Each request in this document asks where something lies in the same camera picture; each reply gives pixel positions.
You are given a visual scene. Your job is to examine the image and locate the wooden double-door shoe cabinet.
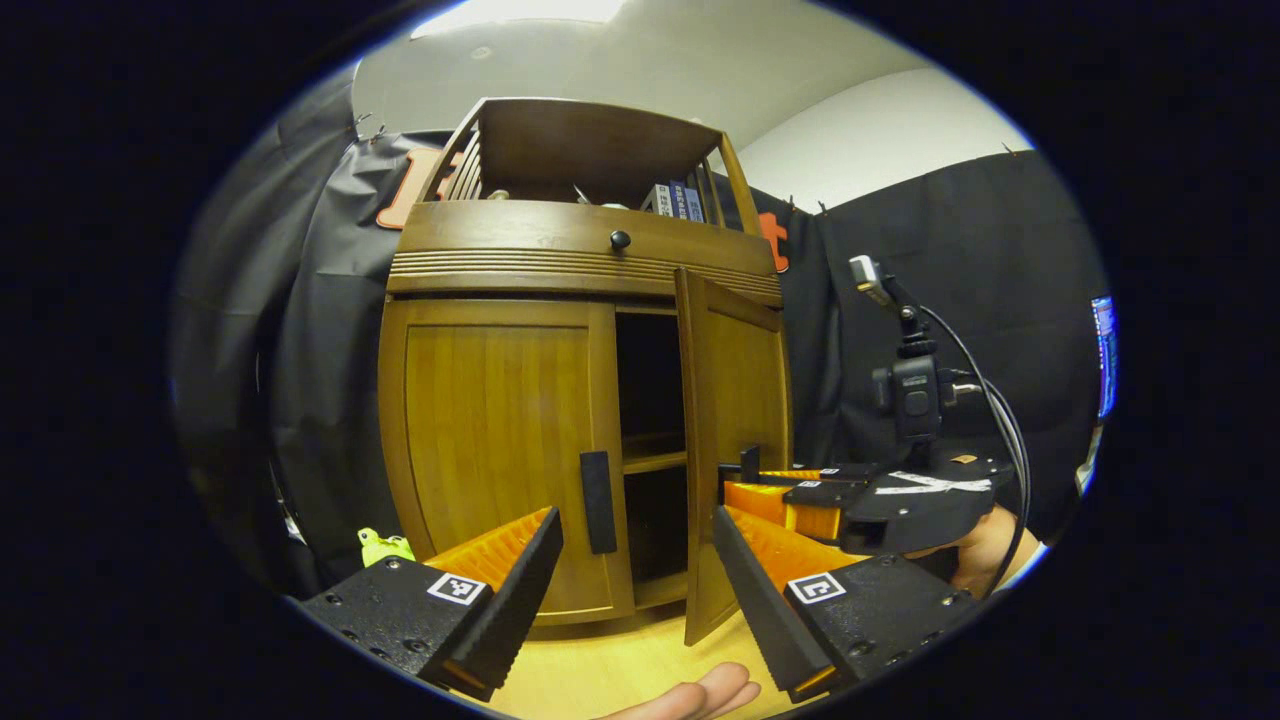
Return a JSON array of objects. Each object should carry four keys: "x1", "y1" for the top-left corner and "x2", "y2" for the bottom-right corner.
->
[{"x1": 378, "y1": 97, "x2": 796, "y2": 628}]

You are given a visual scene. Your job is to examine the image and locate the black backdrop cloth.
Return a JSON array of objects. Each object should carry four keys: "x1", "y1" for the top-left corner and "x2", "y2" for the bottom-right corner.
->
[{"x1": 170, "y1": 65, "x2": 1111, "y2": 601}]

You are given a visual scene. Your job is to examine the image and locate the thin dark cable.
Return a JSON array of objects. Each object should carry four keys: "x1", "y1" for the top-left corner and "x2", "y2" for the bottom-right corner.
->
[{"x1": 918, "y1": 303, "x2": 1034, "y2": 601}]

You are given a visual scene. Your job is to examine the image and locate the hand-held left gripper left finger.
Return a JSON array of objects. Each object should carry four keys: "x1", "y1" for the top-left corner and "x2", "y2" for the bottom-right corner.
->
[{"x1": 297, "y1": 506, "x2": 565, "y2": 703}]

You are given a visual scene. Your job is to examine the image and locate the computer monitor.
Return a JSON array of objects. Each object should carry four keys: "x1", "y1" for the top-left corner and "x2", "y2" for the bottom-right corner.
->
[{"x1": 1090, "y1": 295, "x2": 1120, "y2": 421}]

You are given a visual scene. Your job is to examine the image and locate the wooden drawer with black knob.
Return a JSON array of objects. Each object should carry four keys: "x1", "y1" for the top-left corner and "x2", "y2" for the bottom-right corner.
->
[{"x1": 387, "y1": 200, "x2": 784, "y2": 309}]

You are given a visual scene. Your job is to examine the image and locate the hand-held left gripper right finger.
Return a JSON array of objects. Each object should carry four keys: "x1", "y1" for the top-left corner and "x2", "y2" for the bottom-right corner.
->
[{"x1": 712, "y1": 505, "x2": 987, "y2": 704}]

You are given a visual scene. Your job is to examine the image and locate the wooden shoe cabinet door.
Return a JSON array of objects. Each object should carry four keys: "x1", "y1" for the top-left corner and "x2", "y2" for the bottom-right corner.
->
[
  {"x1": 675, "y1": 267, "x2": 796, "y2": 647},
  {"x1": 378, "y1": 297, "x2": 637, "y2": 628}
]

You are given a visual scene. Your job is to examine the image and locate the small green object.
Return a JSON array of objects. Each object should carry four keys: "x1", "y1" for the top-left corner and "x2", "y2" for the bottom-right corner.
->
[{"x1": 358, "y1": 527, "x2": 417, "y2": 568}]

